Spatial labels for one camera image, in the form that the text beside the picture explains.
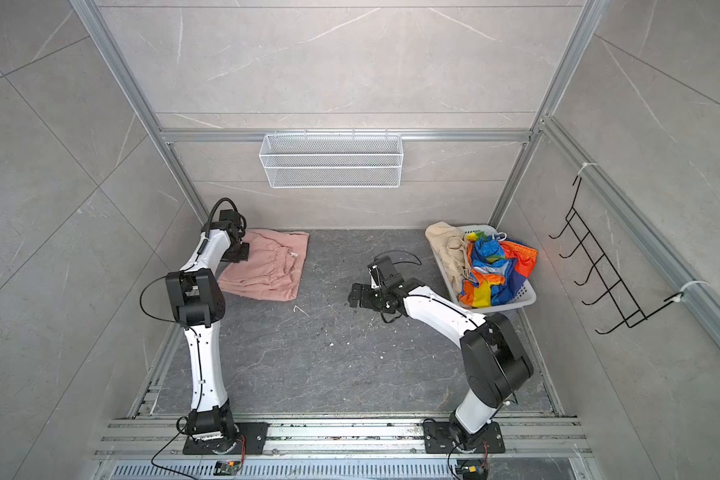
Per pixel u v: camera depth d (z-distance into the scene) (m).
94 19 0.69
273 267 1.04
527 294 0.92
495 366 0.47
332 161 1.00
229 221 0.90
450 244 0.97
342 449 0.73
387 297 0.67
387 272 0.69
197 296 0.64
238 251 0.97
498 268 0.99
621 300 0.63
